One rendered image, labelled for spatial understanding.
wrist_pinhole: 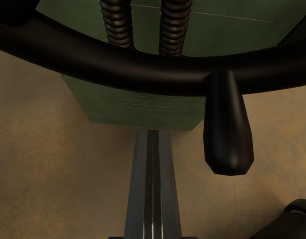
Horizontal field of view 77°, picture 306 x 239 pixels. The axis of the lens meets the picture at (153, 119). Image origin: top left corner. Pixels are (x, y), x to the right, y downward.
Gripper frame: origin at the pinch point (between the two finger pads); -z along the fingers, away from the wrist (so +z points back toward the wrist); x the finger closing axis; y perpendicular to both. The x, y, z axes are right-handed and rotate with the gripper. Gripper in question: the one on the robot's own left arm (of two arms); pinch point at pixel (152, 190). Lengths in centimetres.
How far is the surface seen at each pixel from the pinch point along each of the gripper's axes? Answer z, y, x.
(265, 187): -38, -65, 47
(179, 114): -47, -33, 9
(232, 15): -27.7, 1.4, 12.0
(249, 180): -40, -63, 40
